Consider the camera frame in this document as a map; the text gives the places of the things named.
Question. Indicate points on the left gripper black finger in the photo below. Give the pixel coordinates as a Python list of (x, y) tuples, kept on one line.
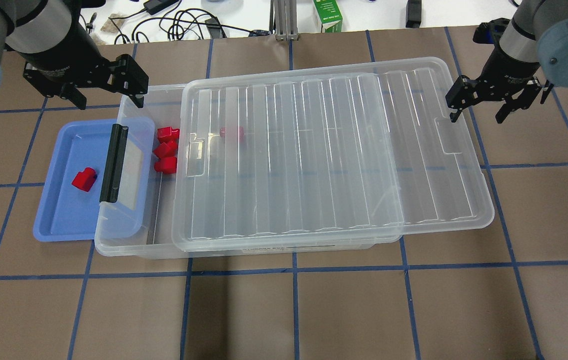
[(72, 94), (135, 92)]

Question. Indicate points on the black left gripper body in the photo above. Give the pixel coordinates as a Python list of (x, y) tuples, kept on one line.
[(59, 59)]

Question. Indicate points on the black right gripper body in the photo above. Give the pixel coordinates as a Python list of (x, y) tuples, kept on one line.
[(504, 66)]

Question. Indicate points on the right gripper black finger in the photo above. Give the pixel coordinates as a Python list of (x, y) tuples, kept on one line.
[(456, 112), (507, 108)]

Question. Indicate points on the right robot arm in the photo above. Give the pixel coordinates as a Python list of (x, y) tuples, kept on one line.
[(529, 58)]

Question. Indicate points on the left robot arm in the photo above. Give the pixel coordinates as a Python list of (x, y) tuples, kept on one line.
[(61, 58)]

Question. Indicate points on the clear plastic storage box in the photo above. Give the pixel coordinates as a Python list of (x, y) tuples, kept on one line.
[(164, 225)]

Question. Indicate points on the red block upper in box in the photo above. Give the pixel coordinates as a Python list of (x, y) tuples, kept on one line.
[(167, 134)]

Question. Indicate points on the red block in box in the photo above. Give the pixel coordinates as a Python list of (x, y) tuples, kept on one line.
[(166, 165), (166, 149), (167, 134)]

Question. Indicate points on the red block middle in box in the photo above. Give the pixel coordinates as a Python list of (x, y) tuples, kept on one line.
[(166, 149)]

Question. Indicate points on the red block lower in box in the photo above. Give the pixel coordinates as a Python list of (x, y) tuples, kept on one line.
[(166, 165)]

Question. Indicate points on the clear plastic box lid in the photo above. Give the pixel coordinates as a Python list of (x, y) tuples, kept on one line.
[(440, 182)]

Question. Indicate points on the black power adapter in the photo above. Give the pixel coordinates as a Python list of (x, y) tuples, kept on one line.
[(153, 7)]

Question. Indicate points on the red block under lid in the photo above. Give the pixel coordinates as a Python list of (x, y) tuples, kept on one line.
[(236, 132)]

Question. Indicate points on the red block on tray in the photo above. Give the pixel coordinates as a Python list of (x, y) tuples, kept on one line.
[(84, 180)]

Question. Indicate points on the blue plastic tray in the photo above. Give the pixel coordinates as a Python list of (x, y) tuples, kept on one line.
[(66, 213)]

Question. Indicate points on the black device on desk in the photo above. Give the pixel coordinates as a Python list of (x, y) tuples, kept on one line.
[(413, 13)]

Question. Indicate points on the green white carton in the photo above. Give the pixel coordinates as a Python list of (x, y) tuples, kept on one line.
[(328, 16)]

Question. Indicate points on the black box latch handle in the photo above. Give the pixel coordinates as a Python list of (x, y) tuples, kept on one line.
[(112, 174)]

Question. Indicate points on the aluminium frame post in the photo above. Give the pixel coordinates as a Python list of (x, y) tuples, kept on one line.
[(283, 20)]

